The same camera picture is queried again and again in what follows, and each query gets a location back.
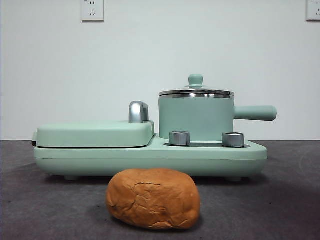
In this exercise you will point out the green breakfast maker base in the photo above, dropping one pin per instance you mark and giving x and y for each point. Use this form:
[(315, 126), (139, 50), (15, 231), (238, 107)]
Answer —
[(150, 160)]

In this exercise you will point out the glass lid with green knob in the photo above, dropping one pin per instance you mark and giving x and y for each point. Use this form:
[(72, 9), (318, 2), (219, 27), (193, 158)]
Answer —
[(196, 80)]

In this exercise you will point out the white wall socket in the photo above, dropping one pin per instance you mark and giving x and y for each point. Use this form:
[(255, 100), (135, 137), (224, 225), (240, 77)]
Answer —
[(313, 10), (92, 11)]

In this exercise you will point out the brown potato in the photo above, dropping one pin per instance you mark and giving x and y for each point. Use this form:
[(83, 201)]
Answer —
[(152, 200)]

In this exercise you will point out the green griddle cover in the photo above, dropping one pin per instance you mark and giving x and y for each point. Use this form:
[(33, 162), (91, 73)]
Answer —
[(92, 135)]

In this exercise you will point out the silver control knob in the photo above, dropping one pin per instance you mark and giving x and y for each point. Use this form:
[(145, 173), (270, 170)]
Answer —
[(179, 138), (233, 139)]

